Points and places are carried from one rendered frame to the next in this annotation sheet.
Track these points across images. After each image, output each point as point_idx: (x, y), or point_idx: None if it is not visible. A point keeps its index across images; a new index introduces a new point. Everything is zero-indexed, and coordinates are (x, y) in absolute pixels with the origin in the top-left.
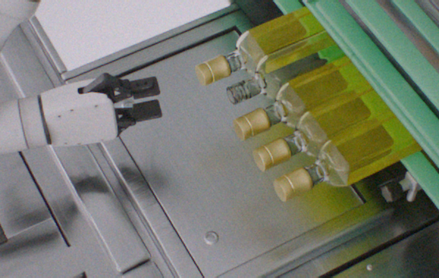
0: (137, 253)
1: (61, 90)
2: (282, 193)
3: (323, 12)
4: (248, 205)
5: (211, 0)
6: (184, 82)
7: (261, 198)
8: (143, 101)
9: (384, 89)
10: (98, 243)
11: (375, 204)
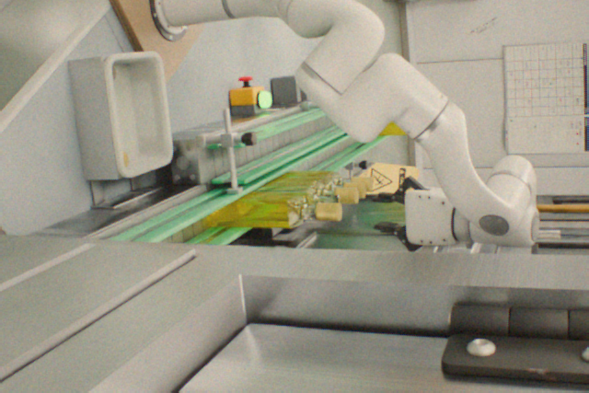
0: (454, 250)
1: (440, 193)
2: (372, 181)
3: (249, 178)
4: (371, 246)
5: None
6: None
7: (360, 246)
8: (383, 226)
9: (281, 165)
10: None
11: (314, 229)
